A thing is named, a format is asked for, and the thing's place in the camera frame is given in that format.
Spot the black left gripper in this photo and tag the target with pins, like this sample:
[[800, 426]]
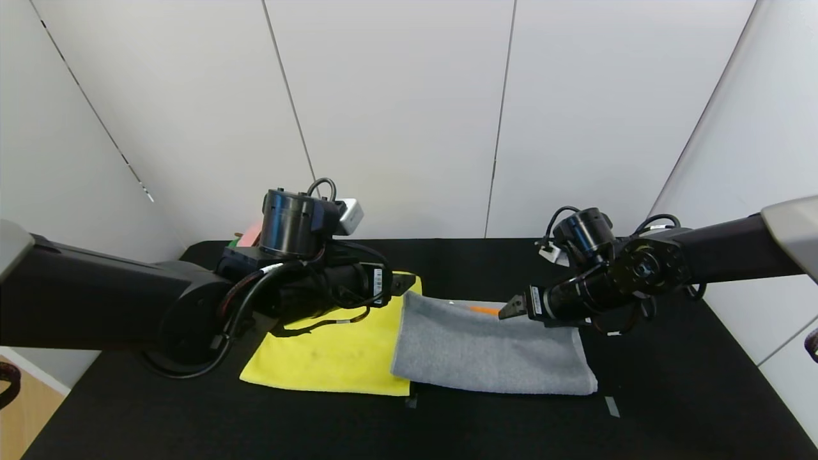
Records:
[[379, 284]]

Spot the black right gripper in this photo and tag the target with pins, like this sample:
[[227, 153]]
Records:
[[534, 301]]

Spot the grey towel with orange marks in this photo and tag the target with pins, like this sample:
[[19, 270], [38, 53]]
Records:
[[486, 351]]

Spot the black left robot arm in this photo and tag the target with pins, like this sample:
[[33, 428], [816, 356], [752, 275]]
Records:
[[96, 300]]

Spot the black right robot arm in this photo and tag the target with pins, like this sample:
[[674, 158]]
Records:
[[722, 255]]

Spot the yellow microfibre towel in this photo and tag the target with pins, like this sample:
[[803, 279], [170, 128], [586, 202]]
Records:
[[332, 358]]

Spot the grey tape marker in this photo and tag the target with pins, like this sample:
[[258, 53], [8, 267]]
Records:
[[411, 402], [612, 406]]

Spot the pink plush peach toy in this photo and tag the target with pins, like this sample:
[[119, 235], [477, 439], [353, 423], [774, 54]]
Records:
[[252, 235]]

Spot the white baseboard strip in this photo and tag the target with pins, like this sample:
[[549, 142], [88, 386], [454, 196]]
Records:
[[38, 374]]

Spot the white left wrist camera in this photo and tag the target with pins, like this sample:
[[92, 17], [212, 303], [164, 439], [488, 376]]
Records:
[[351, 216]]

